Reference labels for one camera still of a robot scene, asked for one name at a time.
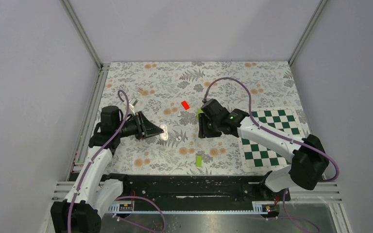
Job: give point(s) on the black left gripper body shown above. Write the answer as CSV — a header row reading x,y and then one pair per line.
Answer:
x,y
138,125

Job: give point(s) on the red toy brick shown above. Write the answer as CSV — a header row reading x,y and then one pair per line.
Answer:
x,y
185,105

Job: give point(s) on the green white checkerboard mat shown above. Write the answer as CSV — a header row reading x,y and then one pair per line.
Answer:
x,y
260,159

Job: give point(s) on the floral patterned table mat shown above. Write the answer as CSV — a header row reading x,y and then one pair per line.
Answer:
x,y
235,85

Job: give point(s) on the white oval earbud charging case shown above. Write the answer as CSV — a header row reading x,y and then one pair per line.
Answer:
x,y
164,135

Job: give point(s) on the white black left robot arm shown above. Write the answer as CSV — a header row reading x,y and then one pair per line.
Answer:
x,y
83,207

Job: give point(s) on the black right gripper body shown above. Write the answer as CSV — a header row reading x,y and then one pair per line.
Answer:
x,y
209,127

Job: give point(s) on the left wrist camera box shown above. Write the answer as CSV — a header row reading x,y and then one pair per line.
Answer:
x,y
133,102

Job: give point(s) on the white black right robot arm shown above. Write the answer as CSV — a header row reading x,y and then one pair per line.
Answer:
x,y
305,155

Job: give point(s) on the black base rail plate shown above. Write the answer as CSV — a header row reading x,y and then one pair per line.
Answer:
x,y
198,193

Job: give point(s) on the green toy brick lower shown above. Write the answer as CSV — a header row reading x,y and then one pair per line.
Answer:
x,y
199,160

